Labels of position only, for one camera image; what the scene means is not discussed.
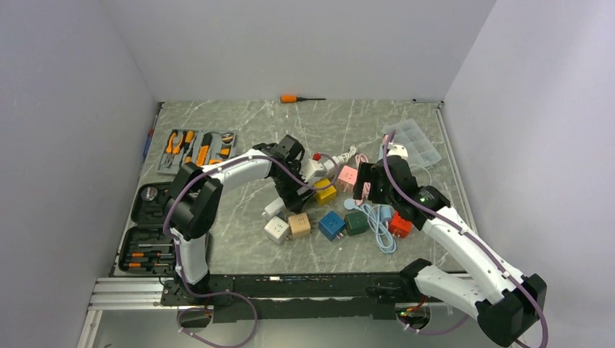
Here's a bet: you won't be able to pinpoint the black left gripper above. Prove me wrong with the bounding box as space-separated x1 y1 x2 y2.
271 160 315 214

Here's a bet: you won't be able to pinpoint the light blue cube adapter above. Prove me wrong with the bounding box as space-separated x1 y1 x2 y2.
379 205 393 228

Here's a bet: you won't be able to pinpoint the white long power strip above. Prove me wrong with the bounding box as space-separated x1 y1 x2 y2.
263 146 358 220

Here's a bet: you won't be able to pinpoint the pink cube adapter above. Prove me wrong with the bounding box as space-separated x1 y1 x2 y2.
337 165 358 192

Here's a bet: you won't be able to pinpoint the pink power cable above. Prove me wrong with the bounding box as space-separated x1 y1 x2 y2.
354 153 373 208

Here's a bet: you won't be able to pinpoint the dark green cube adapter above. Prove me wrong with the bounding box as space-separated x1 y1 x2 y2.
344 211 370 236

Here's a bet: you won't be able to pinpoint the red cube socket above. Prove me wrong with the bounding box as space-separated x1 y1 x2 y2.
388 212 413 239

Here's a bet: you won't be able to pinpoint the light blue power cable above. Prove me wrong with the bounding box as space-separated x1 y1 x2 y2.
342 197 399 254

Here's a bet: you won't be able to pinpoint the yellow cube adapter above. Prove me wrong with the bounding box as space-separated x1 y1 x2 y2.
313 178 337 206

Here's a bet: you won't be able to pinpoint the dark blue cube adapter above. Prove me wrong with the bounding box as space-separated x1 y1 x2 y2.
318 211 346 241

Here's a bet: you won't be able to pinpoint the orange wooden cube adapter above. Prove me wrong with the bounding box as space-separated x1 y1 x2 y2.
287 212 311 239

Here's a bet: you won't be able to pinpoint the white cube adapter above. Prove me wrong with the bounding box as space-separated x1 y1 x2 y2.
264 216 290 244

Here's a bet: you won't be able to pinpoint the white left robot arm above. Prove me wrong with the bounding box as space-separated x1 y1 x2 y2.
163 135 313 305

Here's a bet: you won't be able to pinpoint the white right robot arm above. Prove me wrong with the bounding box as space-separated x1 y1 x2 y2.
353 155 548 347

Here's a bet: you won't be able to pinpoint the clear plastic screw organizer box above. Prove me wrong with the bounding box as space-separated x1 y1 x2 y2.
382 119 442 169

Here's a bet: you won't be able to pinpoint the orange utility knife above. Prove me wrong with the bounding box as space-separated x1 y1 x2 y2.
196 145 210 166

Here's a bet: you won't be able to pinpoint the grey tool tray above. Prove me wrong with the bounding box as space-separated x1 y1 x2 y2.
156 128 237 175

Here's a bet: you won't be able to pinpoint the black open tool case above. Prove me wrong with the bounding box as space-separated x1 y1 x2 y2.
115 181 176 278

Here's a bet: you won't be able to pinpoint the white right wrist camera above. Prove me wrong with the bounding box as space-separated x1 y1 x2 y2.
383 143 408 160

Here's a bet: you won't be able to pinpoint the orange handled screwdriver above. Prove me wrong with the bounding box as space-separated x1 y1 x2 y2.
279 95 326 104

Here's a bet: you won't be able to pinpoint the orange handled pliers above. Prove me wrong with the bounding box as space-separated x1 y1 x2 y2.
162 129 195 167

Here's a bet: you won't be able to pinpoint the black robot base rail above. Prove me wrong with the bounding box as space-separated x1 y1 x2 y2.
160 272 431 323

